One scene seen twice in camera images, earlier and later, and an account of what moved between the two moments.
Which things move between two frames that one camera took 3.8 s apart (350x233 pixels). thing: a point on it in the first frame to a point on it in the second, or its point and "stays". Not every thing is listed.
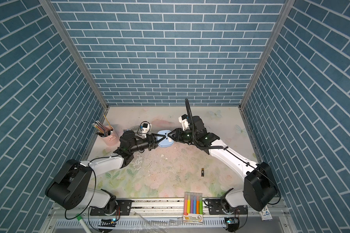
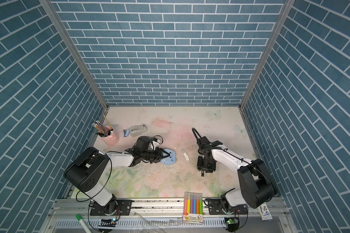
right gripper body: x=184 y=137 to x=207 y=165
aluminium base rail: x=163 y=217 stays
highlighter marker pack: x=193 y=208 stays
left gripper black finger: x=154 y=135 to x=167 y=154
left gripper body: x=150 y=146 to x=151 y=156
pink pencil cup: x=112 y=139 stays
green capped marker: x=79 y=218 stays
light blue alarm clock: x=167 y=141 to x=169 y=160
